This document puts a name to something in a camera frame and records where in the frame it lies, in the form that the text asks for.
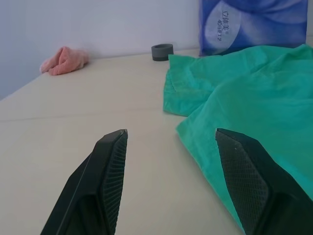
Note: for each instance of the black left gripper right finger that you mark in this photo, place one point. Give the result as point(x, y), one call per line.
point(259, 186)

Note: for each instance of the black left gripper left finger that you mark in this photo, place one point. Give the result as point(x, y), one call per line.
point(97, 183)

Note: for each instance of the green shirt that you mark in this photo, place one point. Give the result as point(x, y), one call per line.
point(256, 98)

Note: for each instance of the pink plush cloth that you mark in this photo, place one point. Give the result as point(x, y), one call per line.
point(64, 62)

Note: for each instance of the purple-blue tissue multipack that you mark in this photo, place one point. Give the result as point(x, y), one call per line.
point(249, 24)

